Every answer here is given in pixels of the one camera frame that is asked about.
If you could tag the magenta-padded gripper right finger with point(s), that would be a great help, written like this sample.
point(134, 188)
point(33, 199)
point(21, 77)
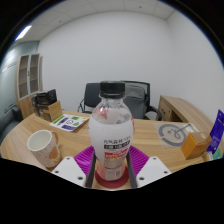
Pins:
point(155, 170)

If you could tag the black sofa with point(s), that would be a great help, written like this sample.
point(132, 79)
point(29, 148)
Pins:
point(8, 123)

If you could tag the clear black-capped drink bottle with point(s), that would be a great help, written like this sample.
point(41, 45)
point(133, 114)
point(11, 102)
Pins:
point(111, 133)

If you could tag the white speckled mug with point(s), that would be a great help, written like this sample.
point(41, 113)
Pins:
point(43, 148)

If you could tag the long dark box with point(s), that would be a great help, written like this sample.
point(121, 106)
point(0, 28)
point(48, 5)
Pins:
point(46, 97)

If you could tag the orange cardboard box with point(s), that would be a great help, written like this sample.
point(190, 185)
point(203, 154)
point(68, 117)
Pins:
point(195, 145)

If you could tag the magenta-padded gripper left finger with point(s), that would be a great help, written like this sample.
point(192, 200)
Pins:
point(68, 170)

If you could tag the wooden glass-door shelf cabinet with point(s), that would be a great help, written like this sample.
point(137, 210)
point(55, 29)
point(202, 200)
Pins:
point(28, 85)

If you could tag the purple package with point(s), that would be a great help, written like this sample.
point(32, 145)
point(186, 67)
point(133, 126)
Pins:
point(218, 130)

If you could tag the small dark box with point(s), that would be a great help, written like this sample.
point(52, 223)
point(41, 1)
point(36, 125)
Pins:
point(34, 105)

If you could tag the white sheet with coloured stickers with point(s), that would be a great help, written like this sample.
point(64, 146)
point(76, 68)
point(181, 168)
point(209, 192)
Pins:
point(69, 122)

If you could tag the grey mesh-back office chair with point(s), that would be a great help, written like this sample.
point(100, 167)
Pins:
point(140, 100)

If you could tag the wooden side desk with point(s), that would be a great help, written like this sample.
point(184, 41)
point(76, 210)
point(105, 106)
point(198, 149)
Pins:
point(181, 111)

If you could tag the black solid-back office chair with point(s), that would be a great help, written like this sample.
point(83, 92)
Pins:
point(90, 96)

